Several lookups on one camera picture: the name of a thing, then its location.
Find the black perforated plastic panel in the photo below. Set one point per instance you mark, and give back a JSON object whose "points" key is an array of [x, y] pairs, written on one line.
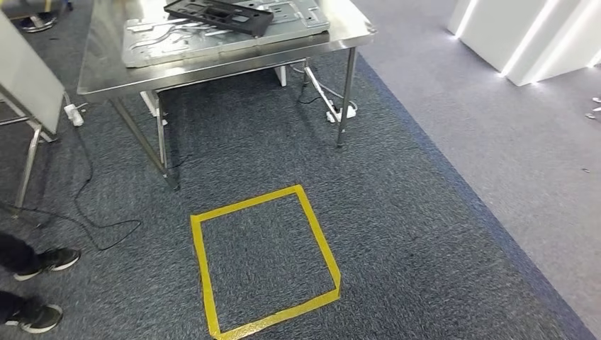
{"points": [[253, 21]]}

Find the wide stainless steel workbench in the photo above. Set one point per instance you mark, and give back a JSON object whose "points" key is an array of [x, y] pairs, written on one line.
{"points": [[103, 70]]}

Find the white power strip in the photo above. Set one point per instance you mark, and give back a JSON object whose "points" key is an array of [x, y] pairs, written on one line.
{"points": [[340, 113], [74, 115]]}

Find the stamped sheet metal panel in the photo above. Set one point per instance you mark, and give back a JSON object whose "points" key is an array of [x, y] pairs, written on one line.
{"points": [[188, 47]]}

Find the white lit stepped plinth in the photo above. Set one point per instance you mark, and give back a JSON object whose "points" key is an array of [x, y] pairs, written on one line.
{"points": [[483, 33]]}

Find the person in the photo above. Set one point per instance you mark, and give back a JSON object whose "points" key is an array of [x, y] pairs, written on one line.
{"points": [[51, 260]]}

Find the white board panel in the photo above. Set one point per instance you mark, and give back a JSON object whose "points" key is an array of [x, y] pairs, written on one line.
{"points": [[28, 80]]}

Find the chrome round stool base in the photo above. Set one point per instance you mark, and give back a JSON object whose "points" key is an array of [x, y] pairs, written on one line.
{"points": [[37, 26]]}

